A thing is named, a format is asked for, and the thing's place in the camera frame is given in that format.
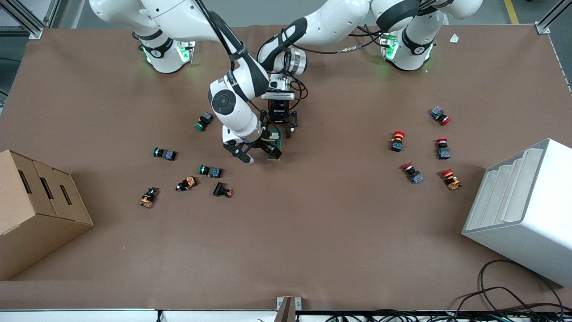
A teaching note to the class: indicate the white table edge rail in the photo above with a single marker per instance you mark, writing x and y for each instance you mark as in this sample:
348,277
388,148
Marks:
89,316

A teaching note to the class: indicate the green mushroom push button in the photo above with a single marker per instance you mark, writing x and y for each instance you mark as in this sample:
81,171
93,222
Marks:
204,120
213,171
167,154

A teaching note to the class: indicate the brown cardboard box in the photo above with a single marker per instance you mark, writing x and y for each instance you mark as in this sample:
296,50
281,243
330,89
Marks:
27,232

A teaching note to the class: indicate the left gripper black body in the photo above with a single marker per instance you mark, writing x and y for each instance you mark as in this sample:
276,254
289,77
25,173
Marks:
279,113

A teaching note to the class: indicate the black selector switch orange block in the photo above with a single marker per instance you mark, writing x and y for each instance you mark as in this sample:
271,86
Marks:
190,182
147,199

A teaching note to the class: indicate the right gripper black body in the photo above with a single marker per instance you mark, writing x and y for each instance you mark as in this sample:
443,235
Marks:
266,141

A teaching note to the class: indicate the white stepped storage bin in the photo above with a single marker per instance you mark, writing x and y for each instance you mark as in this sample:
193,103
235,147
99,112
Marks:
536,214

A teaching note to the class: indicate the black square button red terminals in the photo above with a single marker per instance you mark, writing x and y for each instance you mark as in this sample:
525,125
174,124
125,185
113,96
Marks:
219,189

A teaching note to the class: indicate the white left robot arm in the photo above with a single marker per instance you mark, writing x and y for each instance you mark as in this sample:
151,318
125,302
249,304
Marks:
339,22

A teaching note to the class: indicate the brown paper table cover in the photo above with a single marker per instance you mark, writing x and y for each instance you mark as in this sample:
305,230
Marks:
313,223

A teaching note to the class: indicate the red emergency stop blue block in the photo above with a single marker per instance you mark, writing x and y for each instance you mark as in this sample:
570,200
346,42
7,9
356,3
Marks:
413,174
439,114
443,151

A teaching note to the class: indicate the white paper scrap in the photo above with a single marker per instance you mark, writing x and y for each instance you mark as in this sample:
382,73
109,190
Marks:
454,38

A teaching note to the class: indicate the red emergency stop orange block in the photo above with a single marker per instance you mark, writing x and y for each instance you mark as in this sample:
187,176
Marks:
451,180
397,142

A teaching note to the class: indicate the metal table bracket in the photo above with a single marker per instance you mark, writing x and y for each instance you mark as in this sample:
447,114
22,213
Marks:
288,308

